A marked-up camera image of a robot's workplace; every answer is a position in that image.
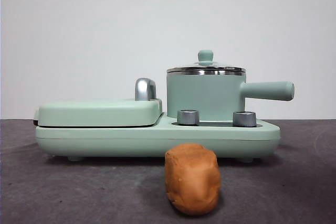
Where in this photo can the glass pot lid green knob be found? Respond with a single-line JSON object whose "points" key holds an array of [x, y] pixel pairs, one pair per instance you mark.
{"points": [[205, 56]]}

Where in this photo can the brown potato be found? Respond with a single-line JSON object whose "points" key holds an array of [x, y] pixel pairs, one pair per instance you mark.
{"points": [[191, 179]]}

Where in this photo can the silver control knob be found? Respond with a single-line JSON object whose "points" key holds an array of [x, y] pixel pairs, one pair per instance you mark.
{"points": [[188, 117], [244, 119]]}

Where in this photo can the green griddle cover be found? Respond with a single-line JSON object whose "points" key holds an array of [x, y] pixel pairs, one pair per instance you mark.
{"points": [[99, 112]]}

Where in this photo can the green breakfast machine base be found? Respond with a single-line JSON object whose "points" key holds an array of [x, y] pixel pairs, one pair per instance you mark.
{"points": [[105, 140]]}

